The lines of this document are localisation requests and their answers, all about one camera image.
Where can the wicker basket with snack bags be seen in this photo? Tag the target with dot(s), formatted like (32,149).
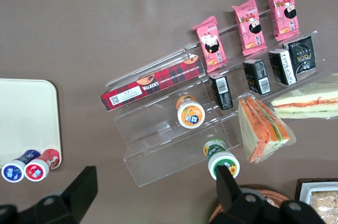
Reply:
(276,197)

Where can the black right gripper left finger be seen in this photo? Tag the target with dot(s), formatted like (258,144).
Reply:
(71,197)

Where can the pink snack packet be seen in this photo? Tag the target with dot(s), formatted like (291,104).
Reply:
(212,45)
(251,27)
(284,12)

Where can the black box with barcode label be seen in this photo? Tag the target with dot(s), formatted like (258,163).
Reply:
(221,92)
(257,77)

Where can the blue gum bottle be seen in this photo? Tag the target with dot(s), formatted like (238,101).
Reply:
(11,171)

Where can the clear acrylic stepped stand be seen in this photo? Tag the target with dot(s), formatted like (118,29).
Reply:
(158,160)

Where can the white rectangular snack tray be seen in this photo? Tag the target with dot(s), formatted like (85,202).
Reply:
(305,192)

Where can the black box with white label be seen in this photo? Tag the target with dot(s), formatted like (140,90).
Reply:
(282,66)

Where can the green gum bottle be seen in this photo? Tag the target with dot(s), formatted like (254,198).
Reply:
(220,159)

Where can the cream plastic tray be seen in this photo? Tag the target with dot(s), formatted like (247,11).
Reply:
(26,115)

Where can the orange gum bottle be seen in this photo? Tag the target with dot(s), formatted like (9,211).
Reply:
(190,115)

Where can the red gum bottle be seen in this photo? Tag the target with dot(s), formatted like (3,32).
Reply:
(34,169)

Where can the red tartan shortbread box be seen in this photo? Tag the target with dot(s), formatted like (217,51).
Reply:
(158,84)

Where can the tan rice cracker pack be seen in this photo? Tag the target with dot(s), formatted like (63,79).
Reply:
(326,205)

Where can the dark bordered food tray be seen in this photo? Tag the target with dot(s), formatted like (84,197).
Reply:
(317,180)

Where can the black pack with face print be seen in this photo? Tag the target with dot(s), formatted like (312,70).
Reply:
(302,55)

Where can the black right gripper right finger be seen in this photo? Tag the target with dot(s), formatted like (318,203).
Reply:
(232,203)

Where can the wrapped orange filling sandwich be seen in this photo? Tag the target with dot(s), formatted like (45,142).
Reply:
(264,129)

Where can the white bread sandwich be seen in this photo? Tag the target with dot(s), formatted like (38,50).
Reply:
(309,102)

